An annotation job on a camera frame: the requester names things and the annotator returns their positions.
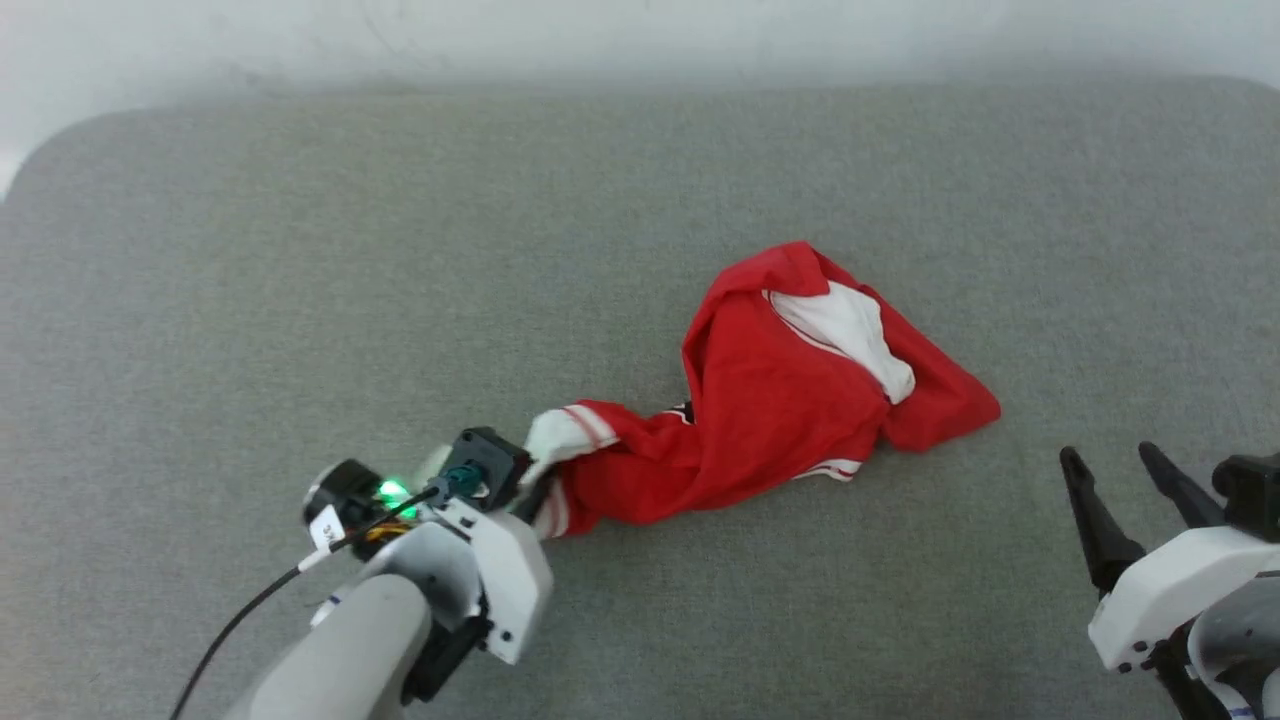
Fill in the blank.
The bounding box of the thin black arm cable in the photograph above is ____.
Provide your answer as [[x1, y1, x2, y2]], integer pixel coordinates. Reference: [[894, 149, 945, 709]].
[[168, 485, 446, 720]]

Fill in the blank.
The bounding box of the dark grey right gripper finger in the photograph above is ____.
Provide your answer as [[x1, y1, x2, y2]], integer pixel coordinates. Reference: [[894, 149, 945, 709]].
[[1060, 447, 1147, 597], [1138, 442, 1227, 530]]

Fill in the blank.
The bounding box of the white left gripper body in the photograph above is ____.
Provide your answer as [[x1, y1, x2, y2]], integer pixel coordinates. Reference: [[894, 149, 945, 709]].
[[303, 460, 554, 666]]

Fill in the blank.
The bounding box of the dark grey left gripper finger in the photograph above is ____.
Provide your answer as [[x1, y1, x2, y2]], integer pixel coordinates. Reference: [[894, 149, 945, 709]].
[[514, 477, 558, 524]]

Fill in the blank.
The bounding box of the grey fabric sofa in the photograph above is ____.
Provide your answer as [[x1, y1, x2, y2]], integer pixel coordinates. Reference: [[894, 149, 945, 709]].
[[0, 75, 1280, 720]]

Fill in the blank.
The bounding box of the red basketball jersey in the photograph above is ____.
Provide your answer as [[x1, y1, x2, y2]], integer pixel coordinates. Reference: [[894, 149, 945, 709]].
[[522, 241, 1002, 541]]

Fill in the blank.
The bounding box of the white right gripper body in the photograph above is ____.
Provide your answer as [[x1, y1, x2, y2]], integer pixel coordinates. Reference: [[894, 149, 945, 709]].
[[1088, 525, 1280, 673]]

